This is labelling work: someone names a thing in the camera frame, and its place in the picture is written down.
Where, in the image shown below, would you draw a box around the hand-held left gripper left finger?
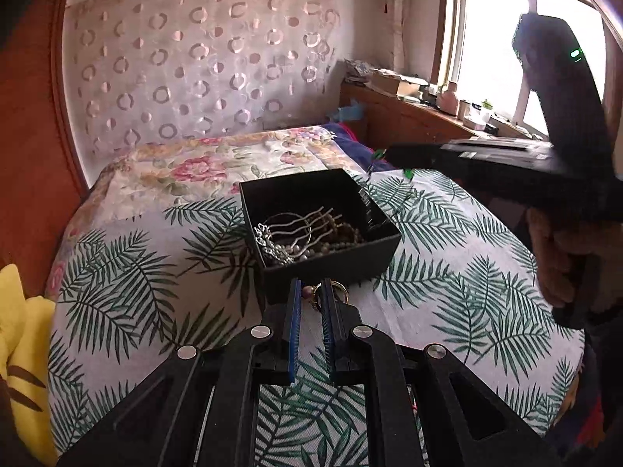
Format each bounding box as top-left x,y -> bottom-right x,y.
58,278 -> 301,467

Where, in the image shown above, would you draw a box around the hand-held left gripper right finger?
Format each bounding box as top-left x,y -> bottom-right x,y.
322,278 -> 560,467

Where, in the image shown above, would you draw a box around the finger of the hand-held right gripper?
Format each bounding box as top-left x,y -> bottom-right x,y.
387,143 -> 468,181

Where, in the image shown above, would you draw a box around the gold ring beaded chain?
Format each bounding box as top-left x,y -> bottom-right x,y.
302,282 -> 350,312

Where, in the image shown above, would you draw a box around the black cardboard box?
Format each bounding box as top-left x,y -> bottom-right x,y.
239,168 -> 402,305

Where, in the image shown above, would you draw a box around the white pearl bracelet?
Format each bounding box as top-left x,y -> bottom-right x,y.
275,244 -> 319,264

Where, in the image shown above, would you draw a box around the silver pearl hairpin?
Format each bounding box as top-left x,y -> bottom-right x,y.
254,207 -> 338,264

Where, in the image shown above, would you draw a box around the small brown bead bracelets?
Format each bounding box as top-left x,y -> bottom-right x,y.
314,221 -> 365,255

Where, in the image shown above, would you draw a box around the person's right hand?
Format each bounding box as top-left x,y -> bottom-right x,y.
528,209 -> 623,307

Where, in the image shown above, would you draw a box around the brown wooden cabinet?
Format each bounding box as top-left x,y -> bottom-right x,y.
339,80 -> 487,156

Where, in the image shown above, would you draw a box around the dark blue blanket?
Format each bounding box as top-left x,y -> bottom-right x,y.
321,121 -> 385,156

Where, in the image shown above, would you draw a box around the open cardboard box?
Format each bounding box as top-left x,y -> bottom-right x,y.
372,70 -> 424,100

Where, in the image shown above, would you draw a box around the blue bag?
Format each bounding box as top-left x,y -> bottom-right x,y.
327,100 -> 363,122

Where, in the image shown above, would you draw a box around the crumpled patterned cloth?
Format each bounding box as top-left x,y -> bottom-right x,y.
343,58 -> 375,81

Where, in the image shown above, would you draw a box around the green leaf print sheet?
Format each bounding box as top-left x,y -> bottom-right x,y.
46,165 -> 585,467

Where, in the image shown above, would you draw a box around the patterned window curtain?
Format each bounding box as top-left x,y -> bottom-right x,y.
377,0 -> 414,74

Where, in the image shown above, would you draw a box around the floral blanket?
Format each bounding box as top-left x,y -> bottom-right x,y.
46,125 -> 375,302

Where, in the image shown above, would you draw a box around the sheer circle pattern curtain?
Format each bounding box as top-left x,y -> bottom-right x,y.
63,0 -> 341,156

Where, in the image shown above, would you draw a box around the yellow plush toy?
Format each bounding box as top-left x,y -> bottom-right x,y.
0,263 -> 59,465

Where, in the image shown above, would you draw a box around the brown wooden wardrobe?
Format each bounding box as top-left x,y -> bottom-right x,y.
0,0 -> 91,297

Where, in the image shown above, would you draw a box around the wooden frame window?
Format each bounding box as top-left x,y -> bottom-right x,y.
435,0 -> 623,142

